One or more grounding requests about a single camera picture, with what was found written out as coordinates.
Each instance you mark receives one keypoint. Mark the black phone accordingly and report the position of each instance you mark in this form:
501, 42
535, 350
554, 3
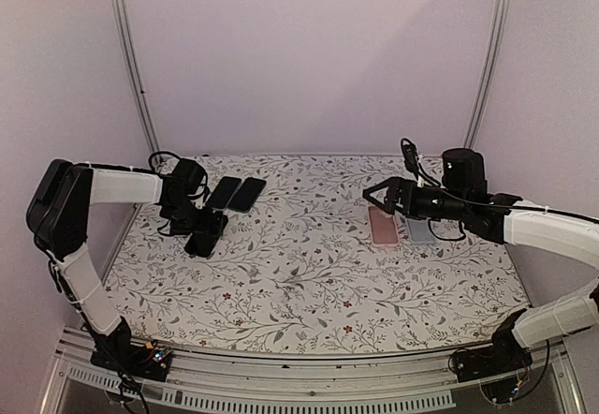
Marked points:
223, 193
202, 242

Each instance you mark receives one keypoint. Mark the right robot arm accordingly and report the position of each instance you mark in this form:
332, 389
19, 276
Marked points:
462, 195

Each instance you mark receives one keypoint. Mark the floral table mat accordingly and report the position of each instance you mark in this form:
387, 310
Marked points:
300, 274

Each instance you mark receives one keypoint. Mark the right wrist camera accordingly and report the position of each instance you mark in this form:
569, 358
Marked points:
411, 157

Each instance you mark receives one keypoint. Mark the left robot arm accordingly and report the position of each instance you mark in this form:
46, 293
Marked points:
58, 216

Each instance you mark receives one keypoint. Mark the right rear aluminium post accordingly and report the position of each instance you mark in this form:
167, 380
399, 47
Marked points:
498, 21

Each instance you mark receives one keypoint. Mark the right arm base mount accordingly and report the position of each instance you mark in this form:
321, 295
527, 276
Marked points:
501, 372

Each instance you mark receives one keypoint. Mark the pink phone case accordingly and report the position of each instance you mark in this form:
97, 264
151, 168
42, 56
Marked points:
383, 227

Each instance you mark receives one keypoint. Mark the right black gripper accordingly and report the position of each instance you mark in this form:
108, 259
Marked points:
395, 185

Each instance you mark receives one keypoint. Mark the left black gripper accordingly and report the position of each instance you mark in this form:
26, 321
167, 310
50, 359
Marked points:
204, 226

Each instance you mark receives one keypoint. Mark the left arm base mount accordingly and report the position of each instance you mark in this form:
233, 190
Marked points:
118, 354

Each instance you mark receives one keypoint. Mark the front aluminium rail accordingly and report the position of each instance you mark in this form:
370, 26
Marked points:
203, 380

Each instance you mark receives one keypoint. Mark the teal phone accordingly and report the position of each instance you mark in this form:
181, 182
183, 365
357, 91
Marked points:
245, 197

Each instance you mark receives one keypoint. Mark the left rear aluminium post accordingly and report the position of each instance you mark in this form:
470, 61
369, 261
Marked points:
131, 63

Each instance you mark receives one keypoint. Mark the aluminium post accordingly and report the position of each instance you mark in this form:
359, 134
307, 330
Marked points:
131, 63
498, 21

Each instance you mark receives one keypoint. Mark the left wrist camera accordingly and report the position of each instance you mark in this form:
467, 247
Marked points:
193, 178

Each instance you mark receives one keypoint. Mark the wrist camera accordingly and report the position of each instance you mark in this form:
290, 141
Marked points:
193, 178
411, 157

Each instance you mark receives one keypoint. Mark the light blue phone case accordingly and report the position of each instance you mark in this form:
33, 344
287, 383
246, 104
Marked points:
419, 232

